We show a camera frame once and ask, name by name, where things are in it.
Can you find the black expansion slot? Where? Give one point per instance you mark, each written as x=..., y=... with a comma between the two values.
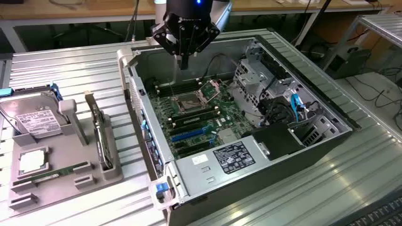
x=194, y=150

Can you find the aluminium profile table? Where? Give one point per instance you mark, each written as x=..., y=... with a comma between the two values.
x=384, y=26

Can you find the black fan shroud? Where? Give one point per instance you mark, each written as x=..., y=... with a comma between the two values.
x=277, y=141

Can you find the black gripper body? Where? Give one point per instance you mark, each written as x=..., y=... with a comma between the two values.
x=189, y=14

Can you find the black keyboard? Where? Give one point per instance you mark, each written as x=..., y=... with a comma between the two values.
x=377, y=216

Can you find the wooden desk white frame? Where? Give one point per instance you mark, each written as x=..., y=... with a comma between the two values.
x=47, y=11

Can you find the graphics card with metal bracket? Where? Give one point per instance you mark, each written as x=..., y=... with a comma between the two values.
x=103, y=141

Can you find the grey parts rack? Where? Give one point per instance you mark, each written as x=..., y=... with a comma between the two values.
x=63, y=150

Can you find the blue case latch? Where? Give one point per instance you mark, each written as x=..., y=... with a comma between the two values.
x=162, y=188

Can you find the open black PC case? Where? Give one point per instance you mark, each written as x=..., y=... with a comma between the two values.
x=314, y=164

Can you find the silver hard disk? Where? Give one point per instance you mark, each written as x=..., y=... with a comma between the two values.
x=35, y=117

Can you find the blue expansion slot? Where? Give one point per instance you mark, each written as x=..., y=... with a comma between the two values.
x=189, y=134

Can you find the blue disk caddy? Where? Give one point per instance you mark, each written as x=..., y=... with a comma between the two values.
x=55, y=90

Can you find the silver power supply unit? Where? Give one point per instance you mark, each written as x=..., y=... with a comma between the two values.
x=201, y=174

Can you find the green RAM stick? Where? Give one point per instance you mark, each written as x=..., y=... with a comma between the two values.
x=54, y=175

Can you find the green motherboard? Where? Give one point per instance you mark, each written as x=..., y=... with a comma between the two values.
x=226, y=113

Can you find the black RAM slot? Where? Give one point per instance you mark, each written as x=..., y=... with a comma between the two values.
x=171, y=84
x=171, y=90

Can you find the metal socket cover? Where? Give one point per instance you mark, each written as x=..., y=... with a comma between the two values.
x=209, y=90

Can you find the RAM stick with white label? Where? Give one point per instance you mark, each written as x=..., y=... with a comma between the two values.
x=194, y=118

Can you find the silver disk bay cage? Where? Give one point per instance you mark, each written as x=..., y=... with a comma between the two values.
x=247, y=77

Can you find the silver CPU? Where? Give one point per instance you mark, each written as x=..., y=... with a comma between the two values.
x=31, y=161

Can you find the silver chipset heatsink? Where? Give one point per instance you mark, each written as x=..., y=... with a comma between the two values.
x=227, y=136

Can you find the black box device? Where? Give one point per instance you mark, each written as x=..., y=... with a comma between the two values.
x=352, y=63

